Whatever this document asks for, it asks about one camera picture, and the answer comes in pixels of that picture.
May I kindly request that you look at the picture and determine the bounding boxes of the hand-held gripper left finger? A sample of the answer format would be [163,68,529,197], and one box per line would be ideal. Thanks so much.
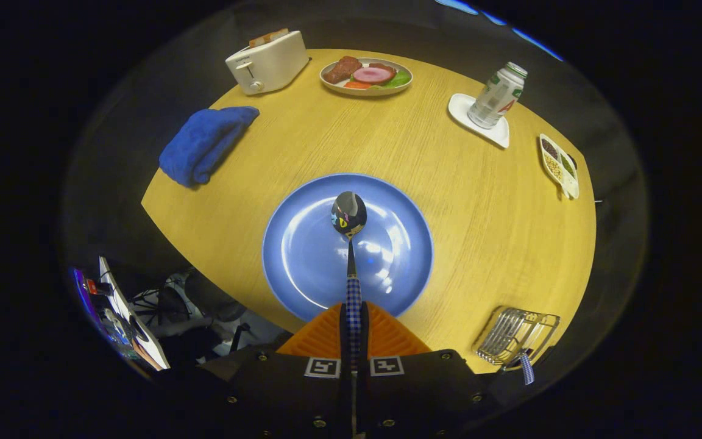
[220,303,353,439]

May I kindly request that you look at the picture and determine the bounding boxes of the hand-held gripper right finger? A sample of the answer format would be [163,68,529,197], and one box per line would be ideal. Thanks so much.
[360,303,498,439]

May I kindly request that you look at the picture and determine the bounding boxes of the checkered handle spoon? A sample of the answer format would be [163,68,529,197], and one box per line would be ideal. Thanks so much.
[330,191,368,437]

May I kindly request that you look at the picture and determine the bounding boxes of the dark bag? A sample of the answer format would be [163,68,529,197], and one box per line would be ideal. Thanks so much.
[183,268,248,324]

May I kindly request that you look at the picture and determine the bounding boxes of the blue round plate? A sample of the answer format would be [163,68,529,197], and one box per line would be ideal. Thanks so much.
[261,173,434,323]

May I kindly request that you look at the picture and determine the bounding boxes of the white printed board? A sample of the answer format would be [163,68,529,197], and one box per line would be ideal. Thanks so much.
[71,256,171,373]

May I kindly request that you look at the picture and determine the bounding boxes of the blue folded towel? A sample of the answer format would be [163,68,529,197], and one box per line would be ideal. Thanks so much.
[158,106,261,188]

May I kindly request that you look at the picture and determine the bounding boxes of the white divided bean dish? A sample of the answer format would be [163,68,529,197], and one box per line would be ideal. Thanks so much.
[538,134,580,200]

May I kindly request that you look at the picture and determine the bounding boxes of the white square coaster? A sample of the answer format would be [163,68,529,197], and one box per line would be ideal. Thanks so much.
[447,93,511,149]

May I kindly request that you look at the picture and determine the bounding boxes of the silver drink bottle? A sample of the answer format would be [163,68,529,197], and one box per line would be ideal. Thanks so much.
[467,62,528,130]

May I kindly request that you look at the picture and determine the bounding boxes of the beige food plate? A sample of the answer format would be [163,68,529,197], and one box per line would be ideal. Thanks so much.
[319,56,414,97]

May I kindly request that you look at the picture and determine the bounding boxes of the green lettuce leaf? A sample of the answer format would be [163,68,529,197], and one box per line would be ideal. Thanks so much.
[381,70,413,90]

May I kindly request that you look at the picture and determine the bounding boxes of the pink ham slice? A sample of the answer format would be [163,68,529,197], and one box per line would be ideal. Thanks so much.
[352,66,394,85]

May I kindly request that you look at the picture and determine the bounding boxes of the brown steak piece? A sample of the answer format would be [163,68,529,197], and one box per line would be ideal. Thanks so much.
[323,56,363,85]

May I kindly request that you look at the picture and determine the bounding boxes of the white toaster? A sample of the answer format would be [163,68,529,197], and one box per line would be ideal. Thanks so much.
[225,30,310,96]

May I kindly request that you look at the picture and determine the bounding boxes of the metal wire basket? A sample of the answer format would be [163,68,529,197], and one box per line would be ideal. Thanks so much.
[473,305,561,373]

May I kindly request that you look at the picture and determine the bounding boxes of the tangle of cables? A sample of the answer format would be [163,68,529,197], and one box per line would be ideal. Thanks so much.
[132,287,193,333]

